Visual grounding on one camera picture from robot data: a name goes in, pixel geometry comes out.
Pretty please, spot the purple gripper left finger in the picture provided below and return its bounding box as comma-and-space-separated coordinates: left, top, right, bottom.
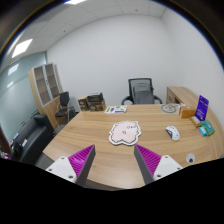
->
46, 145, 96, 187

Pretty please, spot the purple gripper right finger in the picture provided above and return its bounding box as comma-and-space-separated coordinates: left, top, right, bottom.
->
134, 144, 182, 184

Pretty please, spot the white blue computer mouse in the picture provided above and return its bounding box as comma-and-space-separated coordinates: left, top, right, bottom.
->
166, 126, 180, 141

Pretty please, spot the white round device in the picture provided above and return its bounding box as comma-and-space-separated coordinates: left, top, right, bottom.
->
186, 153, 196, 164

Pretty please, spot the black leather sofa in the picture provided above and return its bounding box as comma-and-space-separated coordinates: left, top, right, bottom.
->
12, 114, 54, 165

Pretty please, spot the black visitor chair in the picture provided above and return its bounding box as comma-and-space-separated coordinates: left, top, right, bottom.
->
55, 91, 76, 121

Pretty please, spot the blue small packet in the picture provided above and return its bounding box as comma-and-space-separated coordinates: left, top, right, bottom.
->
199, 127, 207, 136

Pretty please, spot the small tan box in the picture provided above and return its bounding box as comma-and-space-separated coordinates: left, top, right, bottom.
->
190, 116, 201, 128

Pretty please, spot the orange cardboard box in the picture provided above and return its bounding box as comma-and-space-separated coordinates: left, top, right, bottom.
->
179, 106, 196, 119

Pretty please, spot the green packet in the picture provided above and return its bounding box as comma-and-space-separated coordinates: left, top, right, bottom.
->
201, 120, 215, 136

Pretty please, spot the brown cardboard box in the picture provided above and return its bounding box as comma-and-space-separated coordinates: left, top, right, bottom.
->
78, 96, 89, 111

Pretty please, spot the black box stack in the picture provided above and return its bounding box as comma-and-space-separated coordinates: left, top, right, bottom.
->
87, 93, 106, 112

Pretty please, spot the green white leaflet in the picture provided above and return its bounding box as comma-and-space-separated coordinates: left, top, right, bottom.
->
105, 105, 127, 114

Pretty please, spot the purple standing card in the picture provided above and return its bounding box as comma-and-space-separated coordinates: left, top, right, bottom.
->
195, 95, 209, 121

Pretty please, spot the grey mesh office chair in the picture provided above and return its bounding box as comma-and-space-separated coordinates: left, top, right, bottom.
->
121, 78, 162, 105

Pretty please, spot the wooden glass-door cabinet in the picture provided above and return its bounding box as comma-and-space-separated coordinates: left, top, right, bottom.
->
28, 63, 65, 129

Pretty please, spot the coiled white cable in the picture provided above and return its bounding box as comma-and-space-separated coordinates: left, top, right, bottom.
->
160, 103, 181, 114

